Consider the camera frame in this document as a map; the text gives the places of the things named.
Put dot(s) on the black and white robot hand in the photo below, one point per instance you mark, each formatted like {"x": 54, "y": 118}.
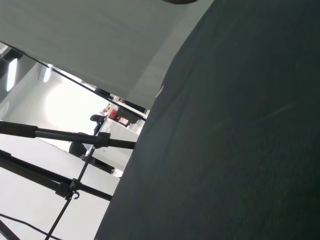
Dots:
{"x": 178, "y": 1}

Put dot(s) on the black camera tripod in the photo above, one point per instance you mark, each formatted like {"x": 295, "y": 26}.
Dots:
{"x": 102, "y": 140}

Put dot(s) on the black bench cloth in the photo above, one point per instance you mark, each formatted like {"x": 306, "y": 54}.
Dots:
{"x": 225, "y": 137}

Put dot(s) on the black office chair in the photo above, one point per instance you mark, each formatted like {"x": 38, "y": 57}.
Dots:
{"x": 97, "y": 120}

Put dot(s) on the pale grey backdrop panel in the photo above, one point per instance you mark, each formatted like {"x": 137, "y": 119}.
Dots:
{"x": 100, "y": 45}

